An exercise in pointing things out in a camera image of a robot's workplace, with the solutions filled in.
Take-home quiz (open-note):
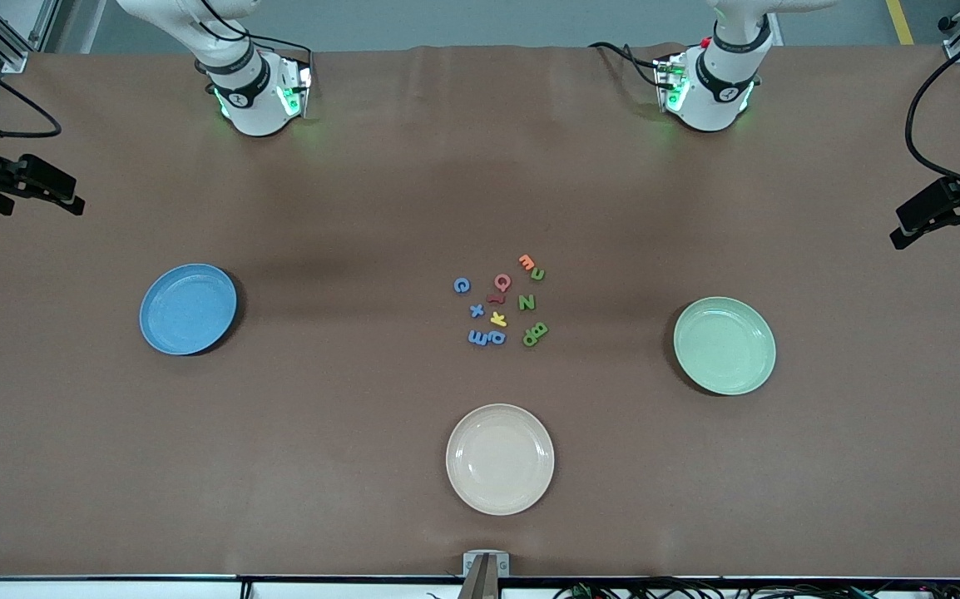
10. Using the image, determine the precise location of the green plate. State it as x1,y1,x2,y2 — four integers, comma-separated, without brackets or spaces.
673,297,777,396

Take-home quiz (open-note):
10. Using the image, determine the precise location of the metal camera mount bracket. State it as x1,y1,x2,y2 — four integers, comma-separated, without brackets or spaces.
457,551,511,599

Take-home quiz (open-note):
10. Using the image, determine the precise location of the brown table cover sheet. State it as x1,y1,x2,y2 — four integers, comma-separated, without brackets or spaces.
0,43,960,579

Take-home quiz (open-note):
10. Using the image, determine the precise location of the beige plate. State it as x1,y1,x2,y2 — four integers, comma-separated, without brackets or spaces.
446,403,555,516

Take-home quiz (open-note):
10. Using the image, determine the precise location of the black cable bundle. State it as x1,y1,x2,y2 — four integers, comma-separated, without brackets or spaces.
551,577,960,599

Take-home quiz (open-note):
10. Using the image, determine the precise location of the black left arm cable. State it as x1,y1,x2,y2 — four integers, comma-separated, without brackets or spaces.
904,32,960,199

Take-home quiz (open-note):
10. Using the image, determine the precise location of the blue plate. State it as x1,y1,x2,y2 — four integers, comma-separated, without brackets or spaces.
139,264,238,356

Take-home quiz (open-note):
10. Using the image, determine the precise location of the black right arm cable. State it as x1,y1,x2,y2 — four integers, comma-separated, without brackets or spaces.
0,43,62,139

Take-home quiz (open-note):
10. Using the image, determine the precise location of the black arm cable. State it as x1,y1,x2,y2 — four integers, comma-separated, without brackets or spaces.
904,32,960,199
0,43,62,139

